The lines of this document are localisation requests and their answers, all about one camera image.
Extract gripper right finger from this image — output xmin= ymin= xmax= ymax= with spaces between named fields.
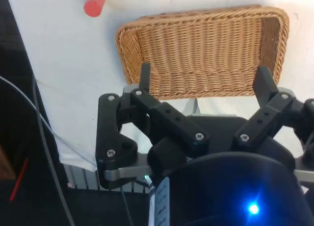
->
xmin=233 ymin=66 xmax=314 ymax=152

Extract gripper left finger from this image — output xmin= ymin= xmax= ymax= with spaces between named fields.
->
xmin=96 ymin=62 xmax=210 ymax=168

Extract wicker basket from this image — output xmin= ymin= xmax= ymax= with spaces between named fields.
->
xmin=115 ymin=4 xmax=290 ymax=100

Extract red cylinder block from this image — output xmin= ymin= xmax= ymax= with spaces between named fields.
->
xmin=83 ymin=0 xmax=107 ymax=18

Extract black cable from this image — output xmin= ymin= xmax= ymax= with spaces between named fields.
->
xmin=31 ymin=74 xmax=76 ymax=226

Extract white cable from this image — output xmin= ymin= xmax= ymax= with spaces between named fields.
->
xmin=0 ymin=75 xmax=54 ymax=133

